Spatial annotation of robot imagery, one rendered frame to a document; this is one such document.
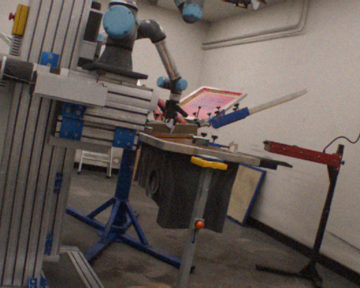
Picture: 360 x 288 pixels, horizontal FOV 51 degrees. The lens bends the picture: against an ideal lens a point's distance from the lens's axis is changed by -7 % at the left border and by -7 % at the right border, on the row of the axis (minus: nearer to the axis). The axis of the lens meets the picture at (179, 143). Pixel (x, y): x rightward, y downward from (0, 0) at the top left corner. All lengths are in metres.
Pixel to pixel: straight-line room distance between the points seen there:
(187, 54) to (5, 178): 5.74
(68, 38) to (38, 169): 0.58
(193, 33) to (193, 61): 0.52
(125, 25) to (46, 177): 0.75
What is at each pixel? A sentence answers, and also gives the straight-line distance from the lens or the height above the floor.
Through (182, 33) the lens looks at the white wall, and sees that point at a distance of 7.19.
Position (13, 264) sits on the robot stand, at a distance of 1.89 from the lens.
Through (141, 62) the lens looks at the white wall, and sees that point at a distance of 6.87.
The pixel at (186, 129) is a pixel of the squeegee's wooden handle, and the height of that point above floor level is 1.06.
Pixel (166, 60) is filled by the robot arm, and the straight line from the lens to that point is 2.41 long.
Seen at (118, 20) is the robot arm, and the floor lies 1.42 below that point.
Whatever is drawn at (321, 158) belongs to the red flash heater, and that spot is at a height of 1.05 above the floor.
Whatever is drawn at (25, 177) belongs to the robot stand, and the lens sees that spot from 1.76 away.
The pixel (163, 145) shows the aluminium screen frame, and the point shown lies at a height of 0.97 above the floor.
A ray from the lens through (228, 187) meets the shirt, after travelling 2.28.
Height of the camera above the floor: 1.10
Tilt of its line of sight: 3 degrees down
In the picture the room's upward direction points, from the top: 12 degrees clockwise
